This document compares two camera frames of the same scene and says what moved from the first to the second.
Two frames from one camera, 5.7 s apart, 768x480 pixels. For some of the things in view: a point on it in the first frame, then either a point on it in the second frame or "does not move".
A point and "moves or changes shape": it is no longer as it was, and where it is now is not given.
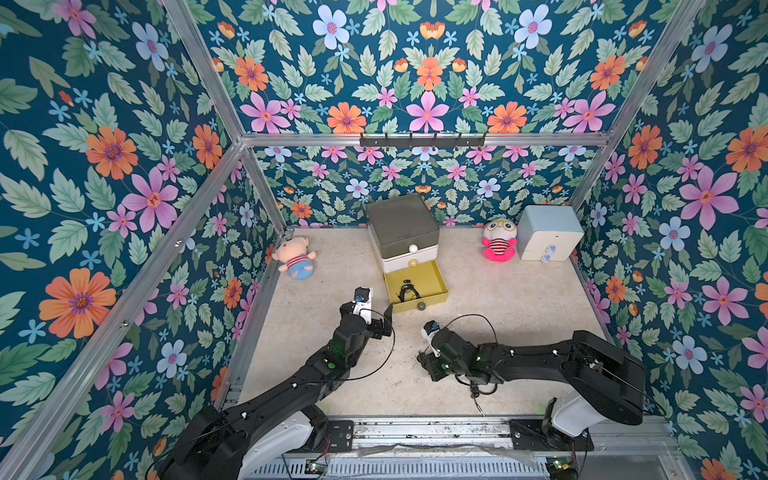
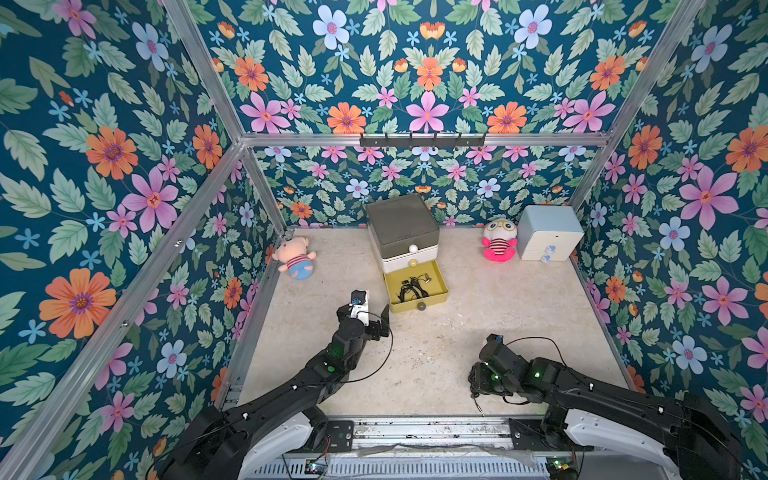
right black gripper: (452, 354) -> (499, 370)
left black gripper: (375, 331) does not move
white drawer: (405, 259) does not move
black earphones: (407, 286) moves or changes shape
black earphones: (475, 393) does not move
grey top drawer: (397, 224) does not move
